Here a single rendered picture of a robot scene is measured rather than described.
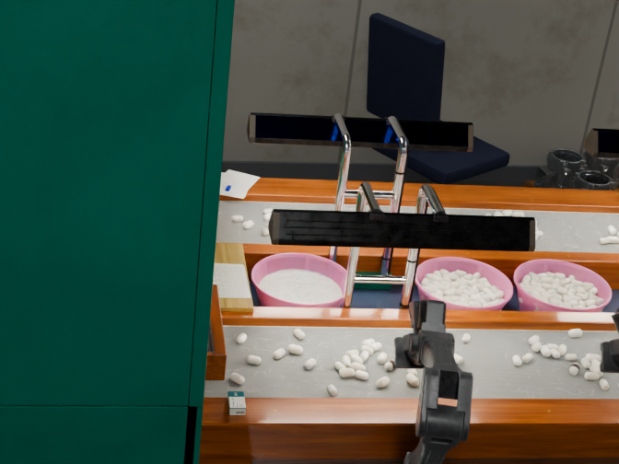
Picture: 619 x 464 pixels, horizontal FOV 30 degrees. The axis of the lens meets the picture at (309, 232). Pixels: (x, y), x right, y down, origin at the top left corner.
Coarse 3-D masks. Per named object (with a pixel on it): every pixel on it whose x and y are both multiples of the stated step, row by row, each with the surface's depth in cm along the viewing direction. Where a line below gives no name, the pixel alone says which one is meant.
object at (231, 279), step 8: (216, 264) 302; (224, 264) 302; (232, 264) 303; (240, 264) 303; (216, 272) 298; (224, 272) 299; (232, 272) 299; (240, 272) 300; (216, 280) 295; (224, 280) 295; (232, 280) 295; (240, 280) 296; (224, 288) 291; (232, 288) 292; (240, 288) 292; (248, 288) 293; (224, 296) 288; (232, 296) 288; (240, 296) 289; (248, 296) 289
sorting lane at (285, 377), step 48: (288, 336) 282; (336, 336) 285; (384, 336) 287; (480, 336) 292; (528, 336) 294; (240, 384) 263; (288, 384) 265; (336, 384) 267; (480, 384) 273; (528, 384) 275; (576, 384) 277
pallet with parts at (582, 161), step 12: (552, 156) 515; (564, 156) 524; (576, 156) 521; (588, 156) 523; (540, 168) 519; (552, 168) 515; (564, 168) 511; (576, 168) 512; (588, 168) 524; (600, 168) 520; (612, 168) 520; (528, 180) 530; (540, 180) 524; (552, 180) 516; (564, 180) 514; (576, 180) 498; (588, 180) 506; (600, 180) 504; (612, 180) 499
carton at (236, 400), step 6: (228, 396) 251; (234, 396) 251; (240, 396) 251; (228, 402) 249; (234, 402) 249; (240, 402) 249; (228, 408) 249; (234, 408) 247; (240, 408) 248; (234, 414) 248; (240, 414) 248
